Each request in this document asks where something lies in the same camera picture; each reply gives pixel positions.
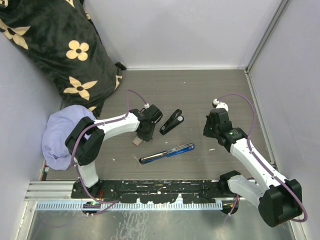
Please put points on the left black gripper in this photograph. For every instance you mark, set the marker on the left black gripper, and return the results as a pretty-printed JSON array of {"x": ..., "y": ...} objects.
[{"x": 147, "y": 137}]

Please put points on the lavender crumpled cloth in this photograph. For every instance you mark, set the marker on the lavender crumpled cloth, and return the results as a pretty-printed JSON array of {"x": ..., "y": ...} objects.
[{"x": 58, "y": 128}]

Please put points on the black mounting base plate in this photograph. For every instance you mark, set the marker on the black mounting base plate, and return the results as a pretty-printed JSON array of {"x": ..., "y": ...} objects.
[{"x": 160, "y": 191}]

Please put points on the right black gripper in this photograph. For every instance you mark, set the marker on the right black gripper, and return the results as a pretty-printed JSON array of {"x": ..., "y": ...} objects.
[{"x": 206, "y": 131}]

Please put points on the black stapler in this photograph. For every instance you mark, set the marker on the black stapler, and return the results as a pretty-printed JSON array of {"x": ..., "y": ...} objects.
[{"x": 174, "y": 120}]

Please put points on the white slotted cable duct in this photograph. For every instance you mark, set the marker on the white slotted cable duct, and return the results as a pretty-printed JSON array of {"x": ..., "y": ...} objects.
[{"x": 81, "y": 205}]

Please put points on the aluminium corner frame post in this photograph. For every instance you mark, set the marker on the aluminium corner frame post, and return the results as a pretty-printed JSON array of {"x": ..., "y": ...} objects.
[{"x": 280, "y": 10}]

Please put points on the black floral plush blanket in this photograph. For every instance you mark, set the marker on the black floral plush blanket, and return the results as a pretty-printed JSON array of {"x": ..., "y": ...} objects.
[{"x": 60, "y": 38}]

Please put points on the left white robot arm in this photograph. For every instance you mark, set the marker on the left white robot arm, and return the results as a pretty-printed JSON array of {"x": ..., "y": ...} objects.
[{"x": 85, "y": 140}]

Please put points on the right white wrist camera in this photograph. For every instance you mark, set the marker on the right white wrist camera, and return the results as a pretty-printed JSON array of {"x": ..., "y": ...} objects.
[{"x": 219, "y": 106}]

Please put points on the blue stapler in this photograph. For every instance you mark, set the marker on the blue stapler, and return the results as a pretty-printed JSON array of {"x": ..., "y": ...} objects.
[{"x": 167, "y": 153}]

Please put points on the white red staple box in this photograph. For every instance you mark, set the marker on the white red staple box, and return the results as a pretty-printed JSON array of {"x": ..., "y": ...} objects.
[{"x": 137, "y": 141}]

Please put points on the aluminium slotted rail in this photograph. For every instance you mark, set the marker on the aluminium slotted rail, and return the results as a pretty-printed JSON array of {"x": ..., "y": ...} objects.
[{"x": 53, "y": 190}]

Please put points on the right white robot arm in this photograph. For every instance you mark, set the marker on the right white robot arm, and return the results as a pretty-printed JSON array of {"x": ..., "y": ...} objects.
[{"x": 277, "y": 198}]

